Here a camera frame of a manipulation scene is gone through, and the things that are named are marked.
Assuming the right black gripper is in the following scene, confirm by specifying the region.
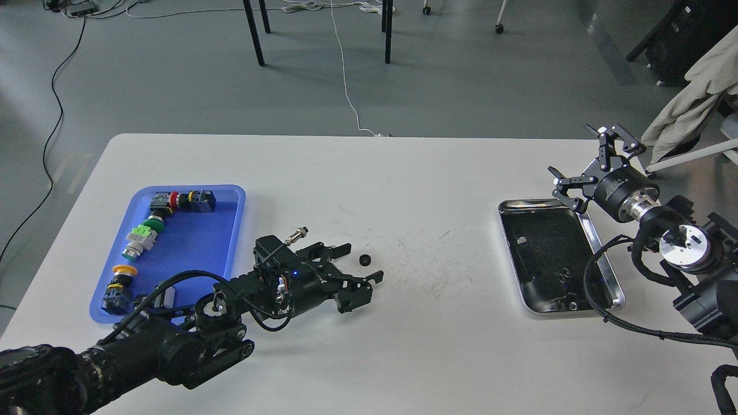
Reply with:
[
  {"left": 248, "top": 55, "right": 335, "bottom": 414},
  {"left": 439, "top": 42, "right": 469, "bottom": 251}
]
[{"left": 548, "top": 124, "right": 661, "bottom": 223}]

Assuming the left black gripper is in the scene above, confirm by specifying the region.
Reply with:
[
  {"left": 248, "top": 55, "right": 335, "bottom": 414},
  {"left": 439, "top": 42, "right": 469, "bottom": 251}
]
[{"left": 254, "top": 242, "right": 384, "bottom": 319}]

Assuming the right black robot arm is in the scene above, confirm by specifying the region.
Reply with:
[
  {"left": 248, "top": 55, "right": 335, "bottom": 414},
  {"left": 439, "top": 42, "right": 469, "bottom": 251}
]
[{"left": 548, "top": 124, "right": 737, "bottom": 351}]

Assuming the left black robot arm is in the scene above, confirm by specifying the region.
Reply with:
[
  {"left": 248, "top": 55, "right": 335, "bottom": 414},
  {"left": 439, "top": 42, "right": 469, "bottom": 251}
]
[{"left": 1, "top": 228, "right": 384, "bottom": 414}]

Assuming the silver metal tray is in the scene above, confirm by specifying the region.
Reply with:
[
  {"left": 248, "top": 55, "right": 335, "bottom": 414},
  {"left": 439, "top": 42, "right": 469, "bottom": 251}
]
[{"left": 498, "top": 199, "right": 626, "bottom": 318}]

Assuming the beige cloth on chair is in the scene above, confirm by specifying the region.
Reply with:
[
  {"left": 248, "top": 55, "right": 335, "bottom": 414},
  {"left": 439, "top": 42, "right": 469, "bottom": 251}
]
[{"left": 641, "top": 27, "right": 737, "bottom": 163}]

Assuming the blue plastic tray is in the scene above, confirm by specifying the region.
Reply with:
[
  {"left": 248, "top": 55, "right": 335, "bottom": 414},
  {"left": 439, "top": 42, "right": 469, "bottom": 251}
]
[{"left": 89, "top": 184, "right": 247, "bottom": 324}]

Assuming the black cabinet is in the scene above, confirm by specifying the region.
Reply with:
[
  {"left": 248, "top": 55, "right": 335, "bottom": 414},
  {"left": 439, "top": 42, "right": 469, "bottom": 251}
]
[{"left": 626, "top": 1, "right": 737, "bottom": 88}]

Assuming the black table leg right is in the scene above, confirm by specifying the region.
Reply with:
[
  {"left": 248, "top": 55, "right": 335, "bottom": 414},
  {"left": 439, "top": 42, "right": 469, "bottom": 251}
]
[{"left": 381, "top": 0, "right": 394, "bottom": 64}]

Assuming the black table leg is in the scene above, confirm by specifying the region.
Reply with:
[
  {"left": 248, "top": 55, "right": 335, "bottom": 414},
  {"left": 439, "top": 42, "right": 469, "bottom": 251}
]
[
  {"left": 242, "top": 0, "right": 271, "bottom": 67},
  {"left": 381, "top": 0, "right": 394, "bottom": 64}
]

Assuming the black table leg left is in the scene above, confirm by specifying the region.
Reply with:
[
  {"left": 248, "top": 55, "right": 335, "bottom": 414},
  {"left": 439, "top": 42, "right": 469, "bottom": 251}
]
[{"left": 242, "top": 0, "right": 271, "bottom": 67}]

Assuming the white chair frame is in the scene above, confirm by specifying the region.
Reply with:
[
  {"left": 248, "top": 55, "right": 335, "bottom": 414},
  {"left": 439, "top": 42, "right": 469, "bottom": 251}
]
[{"left": 644, "top": 112, "right": 737, "bottom": 176}]

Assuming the red push button switch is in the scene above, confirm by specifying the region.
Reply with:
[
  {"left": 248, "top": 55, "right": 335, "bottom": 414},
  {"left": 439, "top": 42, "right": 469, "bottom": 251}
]
[{"left": 149, "top": 190, "right": 217, "bottom": 217}]

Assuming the black square button switch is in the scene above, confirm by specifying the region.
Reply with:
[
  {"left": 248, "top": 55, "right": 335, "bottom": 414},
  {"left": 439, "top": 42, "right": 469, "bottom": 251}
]
[{"left": 132, "top": 286, "right": 176, "bottom": 315}]

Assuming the green push button switch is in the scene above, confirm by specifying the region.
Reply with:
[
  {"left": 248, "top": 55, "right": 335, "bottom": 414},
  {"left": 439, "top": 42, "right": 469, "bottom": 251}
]
[{"left": 141, "top": 215, "right": 164, "bottom": 234}]

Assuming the light green selector switch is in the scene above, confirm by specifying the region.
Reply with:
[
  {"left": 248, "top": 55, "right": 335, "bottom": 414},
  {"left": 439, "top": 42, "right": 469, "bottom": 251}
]
[{"left": 121, "top": 224, "right": 158, "bottom": 262}]

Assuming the yellow push button switch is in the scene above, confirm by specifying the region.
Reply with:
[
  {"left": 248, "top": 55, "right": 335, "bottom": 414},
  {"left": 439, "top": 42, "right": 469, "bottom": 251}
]
[{"left": 101, "top": 265, "right": 139, "bottom": 315}]

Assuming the white floor cable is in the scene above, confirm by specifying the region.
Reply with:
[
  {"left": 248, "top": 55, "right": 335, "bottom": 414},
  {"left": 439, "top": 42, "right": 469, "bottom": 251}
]
[{"left": 282, "top": 0, "right": 396, "bottom": 138}]

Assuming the black floor cable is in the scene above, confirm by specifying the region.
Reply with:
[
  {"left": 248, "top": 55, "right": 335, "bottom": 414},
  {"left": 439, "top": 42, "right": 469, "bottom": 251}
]
[{"left": 0, "top": 0, "right": 139, "bottom": 263}]

